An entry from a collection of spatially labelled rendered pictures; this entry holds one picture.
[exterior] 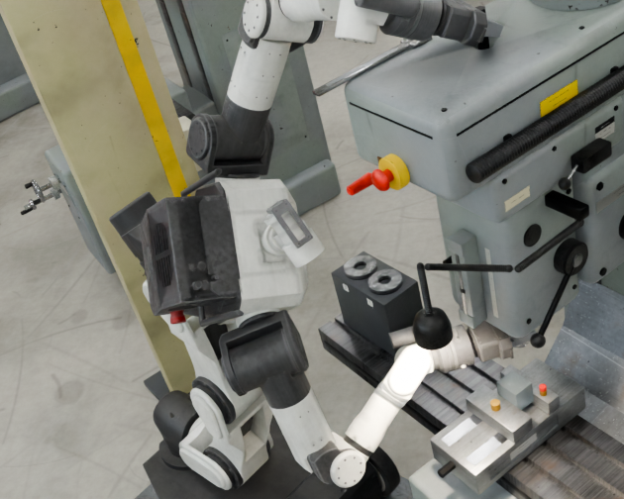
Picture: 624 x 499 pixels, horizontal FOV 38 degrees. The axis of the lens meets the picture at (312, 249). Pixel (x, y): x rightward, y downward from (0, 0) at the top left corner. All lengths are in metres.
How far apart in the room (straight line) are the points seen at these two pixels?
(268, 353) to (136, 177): 1.67
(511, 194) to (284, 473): 1.37
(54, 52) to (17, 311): 2.05
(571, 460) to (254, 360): 0.80
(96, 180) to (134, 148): 0.17
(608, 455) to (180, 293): 1.04
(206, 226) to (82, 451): 2.28
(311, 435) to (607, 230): 0.70
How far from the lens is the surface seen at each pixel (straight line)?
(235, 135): 1.75
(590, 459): 2.13
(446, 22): 1.48
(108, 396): 4.02
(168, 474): 2.79
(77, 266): 4.91
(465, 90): 1.44
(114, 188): 3.25
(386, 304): 2.28
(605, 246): 1.84
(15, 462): 3.97
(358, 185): 1.60
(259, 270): 1.71
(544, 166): 1.59
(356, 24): 1.40
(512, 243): 1.64
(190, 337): 2.08
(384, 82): 1.51
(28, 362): 4.42
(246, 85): 1.70
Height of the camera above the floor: 2.56
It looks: 36 degrees down
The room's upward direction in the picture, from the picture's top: 16 degrees counter-clockwise
